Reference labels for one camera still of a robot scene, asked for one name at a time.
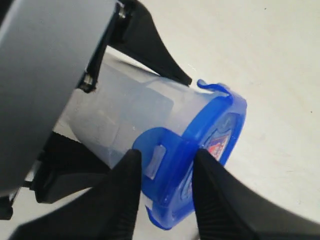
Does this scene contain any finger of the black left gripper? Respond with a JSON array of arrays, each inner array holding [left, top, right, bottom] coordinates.
[[34, 131, 111, 204], [109, 0, 192, 86]]

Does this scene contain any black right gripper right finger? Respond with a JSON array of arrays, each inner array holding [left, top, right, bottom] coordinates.
[[192, 148, 320, 240]]

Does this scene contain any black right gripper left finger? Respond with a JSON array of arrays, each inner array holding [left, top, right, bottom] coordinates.
[[9, 149, 142, 240]]

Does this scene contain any clear tall plastic container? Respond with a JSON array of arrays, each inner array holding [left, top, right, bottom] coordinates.
[[57, 54, 201, 168]]

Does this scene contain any blue plastic snap lid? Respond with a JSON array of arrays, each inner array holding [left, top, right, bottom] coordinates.
[[132, 79, 247, 230]]

